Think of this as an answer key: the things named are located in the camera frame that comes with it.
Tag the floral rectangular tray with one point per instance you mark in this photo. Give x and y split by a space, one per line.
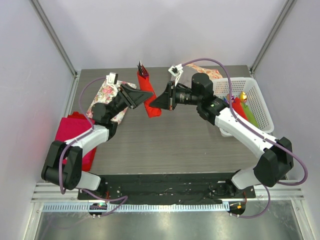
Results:
105 94

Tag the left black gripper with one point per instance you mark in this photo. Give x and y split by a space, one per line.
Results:
133 97

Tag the orange floral cloth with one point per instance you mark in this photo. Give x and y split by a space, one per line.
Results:
212 73

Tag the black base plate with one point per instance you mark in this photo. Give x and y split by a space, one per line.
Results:
172 189

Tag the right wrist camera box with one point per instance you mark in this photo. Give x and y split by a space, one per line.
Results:
176 71

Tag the magenta folded cloth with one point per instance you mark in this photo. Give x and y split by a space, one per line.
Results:
67 129

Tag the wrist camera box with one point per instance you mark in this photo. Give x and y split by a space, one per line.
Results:
111 79
176 71

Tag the purple iridescent spoon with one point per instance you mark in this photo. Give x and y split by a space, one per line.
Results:
230 98

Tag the white slotted cable duct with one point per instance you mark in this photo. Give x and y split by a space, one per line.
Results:
98 207

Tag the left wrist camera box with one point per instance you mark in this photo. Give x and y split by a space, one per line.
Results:
111 79

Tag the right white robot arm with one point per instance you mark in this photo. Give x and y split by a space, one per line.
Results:
273 160

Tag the white perforated plastic basket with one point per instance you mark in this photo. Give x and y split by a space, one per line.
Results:
255 100

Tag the gold iridescent spoon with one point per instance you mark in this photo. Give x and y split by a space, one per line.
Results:
243 97

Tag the red folded cloth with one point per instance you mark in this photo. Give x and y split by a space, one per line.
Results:
83 125

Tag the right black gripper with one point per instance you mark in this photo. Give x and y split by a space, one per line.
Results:
167 100

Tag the grey cloth bag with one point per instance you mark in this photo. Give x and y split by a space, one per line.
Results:
186 79

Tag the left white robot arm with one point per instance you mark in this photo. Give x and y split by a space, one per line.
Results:
63 163

